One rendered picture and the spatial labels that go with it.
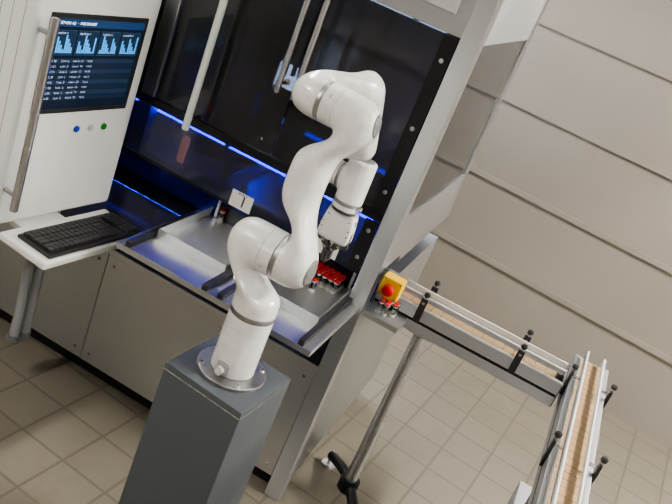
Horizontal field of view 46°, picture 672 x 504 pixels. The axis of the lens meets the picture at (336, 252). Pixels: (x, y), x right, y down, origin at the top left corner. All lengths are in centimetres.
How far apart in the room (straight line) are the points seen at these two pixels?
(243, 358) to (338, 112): 67
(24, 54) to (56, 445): 140
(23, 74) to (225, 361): 100
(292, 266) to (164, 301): 119
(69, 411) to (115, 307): 43
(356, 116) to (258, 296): 51
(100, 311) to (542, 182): 261
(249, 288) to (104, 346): 137
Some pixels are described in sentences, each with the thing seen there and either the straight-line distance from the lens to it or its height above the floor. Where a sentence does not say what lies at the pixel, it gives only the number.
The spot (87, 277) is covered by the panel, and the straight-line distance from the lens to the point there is 321.
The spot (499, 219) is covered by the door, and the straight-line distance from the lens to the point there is 480.
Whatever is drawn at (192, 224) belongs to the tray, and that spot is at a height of 88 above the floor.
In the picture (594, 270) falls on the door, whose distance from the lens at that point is 474.
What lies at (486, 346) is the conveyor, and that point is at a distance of 271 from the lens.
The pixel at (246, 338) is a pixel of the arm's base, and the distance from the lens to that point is 203.
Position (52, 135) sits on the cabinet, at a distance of 262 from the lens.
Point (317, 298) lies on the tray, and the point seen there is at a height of 88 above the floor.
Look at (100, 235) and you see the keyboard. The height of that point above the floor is 83.
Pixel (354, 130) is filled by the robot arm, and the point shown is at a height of 159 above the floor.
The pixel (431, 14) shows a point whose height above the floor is 183.
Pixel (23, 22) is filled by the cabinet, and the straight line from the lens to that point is 243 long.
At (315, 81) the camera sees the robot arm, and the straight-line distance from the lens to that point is 188.
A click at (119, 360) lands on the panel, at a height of 18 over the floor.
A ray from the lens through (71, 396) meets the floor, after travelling 332.
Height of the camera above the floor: 205
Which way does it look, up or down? 23 degrees down
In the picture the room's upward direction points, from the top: 22 degrees clockwise
